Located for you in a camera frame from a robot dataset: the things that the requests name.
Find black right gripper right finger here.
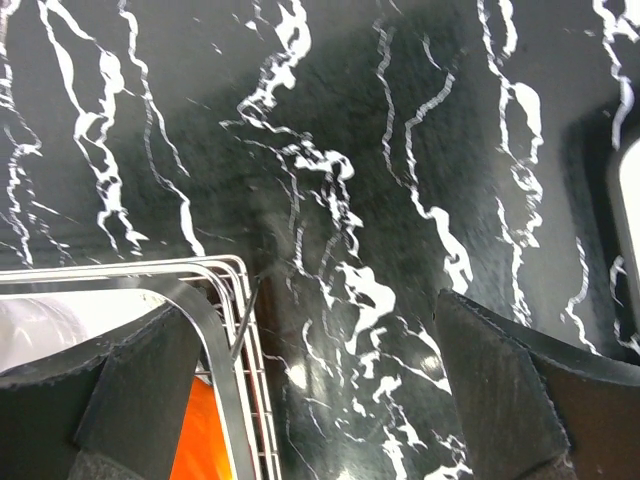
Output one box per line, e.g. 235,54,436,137
434,290,639,479

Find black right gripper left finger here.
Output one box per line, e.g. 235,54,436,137
1,305,201,479

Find orange and white bowl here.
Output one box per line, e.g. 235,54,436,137
169,377,232,480

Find wire dish rack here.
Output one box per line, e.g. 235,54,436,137
1,255,282,480

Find white paper plate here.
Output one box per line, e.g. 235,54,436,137
1,289,165,371

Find white whiteboard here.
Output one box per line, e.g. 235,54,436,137
607,138,639,281

